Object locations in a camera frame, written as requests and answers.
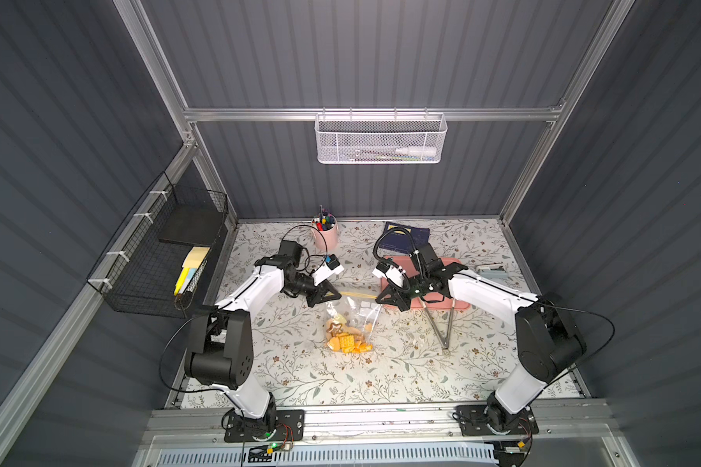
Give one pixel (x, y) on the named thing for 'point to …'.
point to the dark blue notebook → (398, 241)
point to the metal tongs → (443, 341)
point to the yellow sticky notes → (191, 264)
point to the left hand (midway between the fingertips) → (338, 298)
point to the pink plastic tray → (405, 264)
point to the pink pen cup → (325, 232)
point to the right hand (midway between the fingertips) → (383, 297)
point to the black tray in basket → (193, 223)
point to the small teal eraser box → (493, 271)
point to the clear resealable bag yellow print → (350, 322)
